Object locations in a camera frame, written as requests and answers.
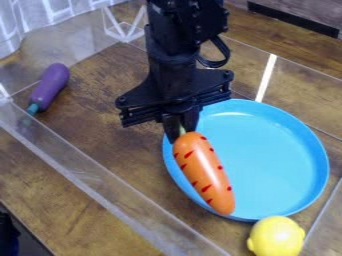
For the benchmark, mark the orange toy carrot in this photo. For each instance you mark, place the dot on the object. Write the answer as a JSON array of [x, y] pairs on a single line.
[[204, 172]]

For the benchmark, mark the purple toy eggplant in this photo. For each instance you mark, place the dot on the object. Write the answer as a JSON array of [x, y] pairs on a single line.
[[52, 83]]

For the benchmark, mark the clear acrylic enclosure wall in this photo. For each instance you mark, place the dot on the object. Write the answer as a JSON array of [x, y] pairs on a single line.
[[84, 182]]

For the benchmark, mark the white curtain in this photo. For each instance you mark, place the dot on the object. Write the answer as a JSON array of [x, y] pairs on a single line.
[[23, 16]]

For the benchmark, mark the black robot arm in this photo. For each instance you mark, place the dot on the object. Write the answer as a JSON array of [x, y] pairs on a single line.
[[186, 55]]

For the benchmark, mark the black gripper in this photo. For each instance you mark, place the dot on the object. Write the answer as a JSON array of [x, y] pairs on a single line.
[[175, 91]]

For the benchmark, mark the blue round tray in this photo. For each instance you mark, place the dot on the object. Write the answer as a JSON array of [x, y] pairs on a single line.
[[272, 156]]

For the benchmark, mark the yellow toy lemon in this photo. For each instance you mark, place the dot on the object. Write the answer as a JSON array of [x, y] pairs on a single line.
[[275, 236]]

